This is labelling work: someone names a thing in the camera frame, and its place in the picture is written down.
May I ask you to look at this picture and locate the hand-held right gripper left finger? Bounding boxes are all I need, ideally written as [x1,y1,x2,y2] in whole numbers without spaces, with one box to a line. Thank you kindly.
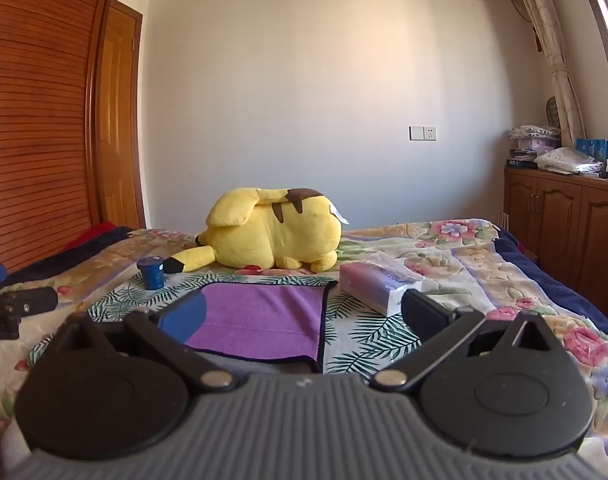
[49,290,238,394]

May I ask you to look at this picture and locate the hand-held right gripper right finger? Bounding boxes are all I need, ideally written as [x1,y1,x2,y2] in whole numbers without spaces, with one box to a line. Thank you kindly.
[370,288,560,393]

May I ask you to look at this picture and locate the purple and grey towel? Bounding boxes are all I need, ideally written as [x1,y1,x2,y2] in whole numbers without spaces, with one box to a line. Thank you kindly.
[184,280,339,375]

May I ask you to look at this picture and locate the small blue cup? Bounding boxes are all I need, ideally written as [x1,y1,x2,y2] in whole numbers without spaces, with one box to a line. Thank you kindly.
[136,256,165,291]

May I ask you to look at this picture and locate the soft tissue pack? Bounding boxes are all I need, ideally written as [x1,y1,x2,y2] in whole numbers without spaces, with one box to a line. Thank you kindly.
[339,254,427,318]

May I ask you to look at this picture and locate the white leaf-print cloth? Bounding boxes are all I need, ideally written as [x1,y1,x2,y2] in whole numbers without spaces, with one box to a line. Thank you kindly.
[26,266,465,377]

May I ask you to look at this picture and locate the dark blue blanket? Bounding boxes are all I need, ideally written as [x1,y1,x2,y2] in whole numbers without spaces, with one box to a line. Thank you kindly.
[0,226,136,287]

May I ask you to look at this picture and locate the red cloth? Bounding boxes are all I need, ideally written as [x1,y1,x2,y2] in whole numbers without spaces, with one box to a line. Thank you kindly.
[65,220,119,249]

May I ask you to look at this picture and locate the yellow plush toy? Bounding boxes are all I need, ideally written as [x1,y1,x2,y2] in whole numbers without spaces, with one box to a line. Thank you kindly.
[163,186,349,275]

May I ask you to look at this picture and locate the navy bedspread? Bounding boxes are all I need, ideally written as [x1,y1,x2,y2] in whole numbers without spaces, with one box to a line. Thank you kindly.
[494,227,608,347]

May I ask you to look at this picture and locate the wooden cabinet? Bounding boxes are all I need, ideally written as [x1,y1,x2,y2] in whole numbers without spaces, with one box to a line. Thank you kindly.
[502,166,608,307]

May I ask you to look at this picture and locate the louvred wooden wardrobe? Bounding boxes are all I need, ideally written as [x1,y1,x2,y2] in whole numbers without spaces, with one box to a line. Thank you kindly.
[0,0,123,275]

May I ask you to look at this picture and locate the wooden door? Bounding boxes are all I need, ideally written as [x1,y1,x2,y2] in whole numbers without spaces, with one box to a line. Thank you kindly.
[95,0,148,231]

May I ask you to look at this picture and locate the stack of folded linens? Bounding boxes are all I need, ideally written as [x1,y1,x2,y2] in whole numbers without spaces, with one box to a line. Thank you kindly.
[508,124,563,162]

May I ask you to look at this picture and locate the blue boxes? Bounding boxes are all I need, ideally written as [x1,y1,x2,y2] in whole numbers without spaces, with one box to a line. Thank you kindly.
[576,137,608,162]

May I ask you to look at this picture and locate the patterned cream curtain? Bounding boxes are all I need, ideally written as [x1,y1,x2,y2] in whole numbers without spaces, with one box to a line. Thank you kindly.
[505,0,587,149]

